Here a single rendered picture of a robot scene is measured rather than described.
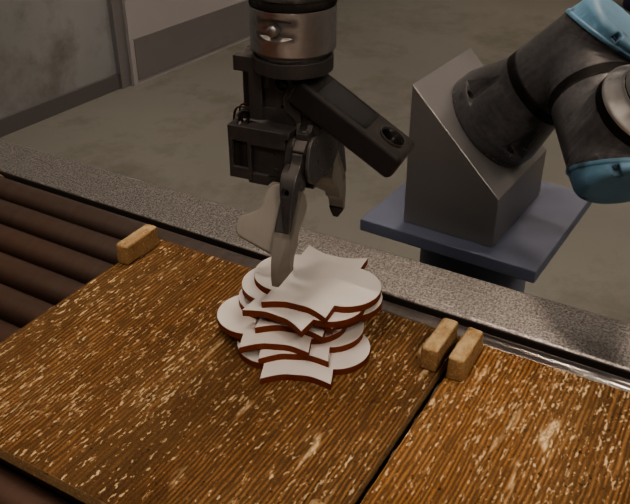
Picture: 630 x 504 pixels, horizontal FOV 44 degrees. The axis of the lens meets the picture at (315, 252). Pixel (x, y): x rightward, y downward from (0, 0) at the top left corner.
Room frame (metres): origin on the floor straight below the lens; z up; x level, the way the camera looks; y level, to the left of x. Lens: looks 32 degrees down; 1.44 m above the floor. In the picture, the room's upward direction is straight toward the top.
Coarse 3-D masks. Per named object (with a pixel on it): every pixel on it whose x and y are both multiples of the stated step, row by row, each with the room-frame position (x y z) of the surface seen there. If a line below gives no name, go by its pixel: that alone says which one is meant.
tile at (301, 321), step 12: (252, 276) 0.69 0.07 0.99; (252, 288) 0.67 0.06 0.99; (252, 300) 0.65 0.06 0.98; (252, 312) 0.63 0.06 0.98; (264, 312) 0.63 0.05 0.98; (276, 312) 0.62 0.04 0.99; (288, 312) 0.62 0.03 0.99; (300, 312) 0.62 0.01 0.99; (336, 312) 0.62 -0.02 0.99; (360, 312) 0.63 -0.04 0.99; (288, 324) 0.61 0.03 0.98; (300, 324) 0.60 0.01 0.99; (312, 324) 0.61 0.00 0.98; (324, 324) 0.61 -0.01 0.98; (336, 324) 0.61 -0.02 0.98; (348, 324) 0.61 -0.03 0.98; (300, 336) 0.60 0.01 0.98
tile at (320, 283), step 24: (264, 264) 0.70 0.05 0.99; (312, 264) 0.70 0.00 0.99; (336, 264) 0.70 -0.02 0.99; (360, 264) 0.70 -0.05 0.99; (264, 288) 0.66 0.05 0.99; (288, 288) 0.65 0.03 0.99; (312, 288) 0.65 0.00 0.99; (336, 288) 0.65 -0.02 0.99; (360, 288) 0.65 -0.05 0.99; (312, 312) 0.62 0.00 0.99
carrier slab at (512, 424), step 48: (480, 384) 0.58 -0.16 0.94; (528, 384) 0.58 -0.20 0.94; (576, 384) 0.58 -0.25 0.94; (432, 432) 0.51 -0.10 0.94; (480, 432) 0.51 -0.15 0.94; (528, 432) 0.51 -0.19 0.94; (576, 432) 0.51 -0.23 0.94; (624, 432) 0.51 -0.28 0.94; (384, 480) 0.46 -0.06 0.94; (432, 480) 0.46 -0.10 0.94; (480, 480) 0.46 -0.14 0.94; (528, 480) 0.46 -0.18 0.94; (576, 480) 0.46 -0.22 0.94; (624, 480) 0.46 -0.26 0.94
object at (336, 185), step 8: (336, 160) 0.71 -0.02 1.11; (336, 168) 0.71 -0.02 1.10; (328, 176) 0.70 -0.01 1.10; (336, 176) 0.71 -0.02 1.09; (344, 176) 0.73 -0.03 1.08; (320, 184) 0.74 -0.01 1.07; (328, 184) 0.71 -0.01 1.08; (336, 184) 0.71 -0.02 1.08; (344, 184) 0.73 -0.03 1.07; (328, 192) 0.72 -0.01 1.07; (336, 192) 0.72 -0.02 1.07; (344, 192) 0.73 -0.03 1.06; (336, 200) 0.73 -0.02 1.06; (344, 200) 0.73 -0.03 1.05; (336, 208) 0.73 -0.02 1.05; (336, 216) 0.74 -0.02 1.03
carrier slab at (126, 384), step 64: (192, 256) 0.81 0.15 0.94; (64, 320) 0.68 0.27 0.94; (128, 320) 0.68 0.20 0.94; (192, 320) 0.68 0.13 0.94; (384, 320) 0.68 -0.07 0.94; (0, 384) 0.58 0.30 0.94; (64, 384) 0.58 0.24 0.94; (128, 384) 0.58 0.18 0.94; (192, 384) 0.58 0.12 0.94; (256, 384) 0.58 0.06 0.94; (384, 384) 0.58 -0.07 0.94; (0, 448) 0.49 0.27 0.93; (64, 448) 0.49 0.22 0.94; (128, 448) 0.49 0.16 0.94; (192, 448) 0.49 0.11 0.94; (256, 448) 0.49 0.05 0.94; (320, 448) 0.49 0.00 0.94; (384, 448) 0.49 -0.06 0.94
